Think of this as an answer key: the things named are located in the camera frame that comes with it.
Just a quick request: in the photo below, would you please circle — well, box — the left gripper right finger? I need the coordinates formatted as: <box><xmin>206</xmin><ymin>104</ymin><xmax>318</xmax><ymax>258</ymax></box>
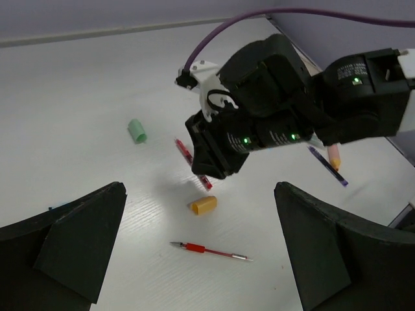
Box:
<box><xmin>274</xmin><ymin>182</ymin><xmax>414</xmax><ymax>310</ymax></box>

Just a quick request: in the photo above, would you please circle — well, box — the pink orange highlighter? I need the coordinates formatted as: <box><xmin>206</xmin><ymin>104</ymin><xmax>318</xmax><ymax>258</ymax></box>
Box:
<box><xmin>327</xmin><ymin>144</ymin><xmax>341</xmax><ymax>171</ymax></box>

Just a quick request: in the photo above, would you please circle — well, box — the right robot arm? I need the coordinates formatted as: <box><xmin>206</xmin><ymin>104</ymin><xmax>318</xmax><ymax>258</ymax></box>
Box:
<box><xmin>185</xmin><ymin>34</ymin><xmax>414</xmax><ymax>179</ymax></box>

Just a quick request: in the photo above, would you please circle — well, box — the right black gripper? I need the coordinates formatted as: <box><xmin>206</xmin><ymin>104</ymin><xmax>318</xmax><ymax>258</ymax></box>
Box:
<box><xmin>185</xmin><ymin>111</ymin><xmax>252</xmax><ymax>179</ymax></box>

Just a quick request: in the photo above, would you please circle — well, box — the green highlighter cap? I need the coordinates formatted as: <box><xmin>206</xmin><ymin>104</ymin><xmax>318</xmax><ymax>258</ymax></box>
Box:
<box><xmin>127</xmin><ymin>119</ymin><xmax>147</xmax><ymax>144</ymax></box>

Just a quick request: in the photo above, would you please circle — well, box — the red gel pen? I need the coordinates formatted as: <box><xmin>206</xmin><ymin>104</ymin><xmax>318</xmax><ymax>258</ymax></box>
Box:
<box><xmin>169</xmin><ymin>242</ymin><xmax>253</xmax><ymax>262</ymax></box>

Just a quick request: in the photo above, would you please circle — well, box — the purple gel pen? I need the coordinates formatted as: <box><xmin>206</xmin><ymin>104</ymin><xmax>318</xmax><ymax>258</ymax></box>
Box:
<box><xmin>307</xmin><ymin>146</ymin><xmax>348</xmax><ymax>187</ymax></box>

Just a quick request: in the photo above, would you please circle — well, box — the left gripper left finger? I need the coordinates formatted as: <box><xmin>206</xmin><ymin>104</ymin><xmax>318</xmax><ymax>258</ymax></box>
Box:
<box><xmin>1</xmin><ymin>182</ymin><xmax>126</xmax><ymax>310</ymax></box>

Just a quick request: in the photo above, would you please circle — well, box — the red pen with clip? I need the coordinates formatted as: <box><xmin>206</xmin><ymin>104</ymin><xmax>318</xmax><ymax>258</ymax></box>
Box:
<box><xmin>174</xmin><ymin>138</ymin><xmax>213</xmax><ymax>190</ymax></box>

